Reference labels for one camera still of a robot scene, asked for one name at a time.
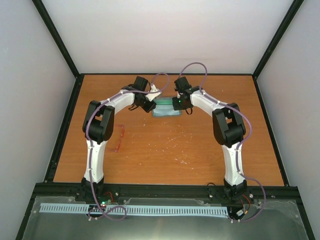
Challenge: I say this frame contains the grey glasses case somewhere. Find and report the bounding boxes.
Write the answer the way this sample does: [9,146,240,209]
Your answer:
[152,97,181,118]

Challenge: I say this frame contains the pink transparent sunglasses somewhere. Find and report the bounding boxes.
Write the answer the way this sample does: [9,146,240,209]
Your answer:
[105,124,125,153]

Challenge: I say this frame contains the light blue cleaning cloth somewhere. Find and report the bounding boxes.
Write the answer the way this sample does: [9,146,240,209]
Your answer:
[152,104,181,117]

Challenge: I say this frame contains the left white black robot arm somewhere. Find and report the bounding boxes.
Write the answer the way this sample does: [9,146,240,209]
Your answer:
[81,76,162,202]

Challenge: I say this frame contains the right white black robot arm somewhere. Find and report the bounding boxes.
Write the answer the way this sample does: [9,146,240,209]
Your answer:
[172,77,247,202]

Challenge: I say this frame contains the black aluminium frame rail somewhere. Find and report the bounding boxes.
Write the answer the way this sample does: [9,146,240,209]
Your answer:
[33,183,300,201]

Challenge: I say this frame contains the light blue slotted cable duct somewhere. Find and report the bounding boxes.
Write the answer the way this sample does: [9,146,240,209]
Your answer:
[39,203,228,218]

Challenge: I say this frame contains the left black frame post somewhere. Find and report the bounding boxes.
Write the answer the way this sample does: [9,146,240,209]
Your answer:
[31,0,81,79]

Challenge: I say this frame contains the black frame post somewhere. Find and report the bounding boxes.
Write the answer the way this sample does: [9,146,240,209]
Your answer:
[252,0,304,80]
[31,0,81,79]

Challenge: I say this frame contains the right black frame post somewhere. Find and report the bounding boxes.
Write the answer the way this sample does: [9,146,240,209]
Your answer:
[252,0,304,80]

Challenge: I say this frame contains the metal base plate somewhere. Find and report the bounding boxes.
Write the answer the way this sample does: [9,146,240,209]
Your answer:
[22,197,308,240]

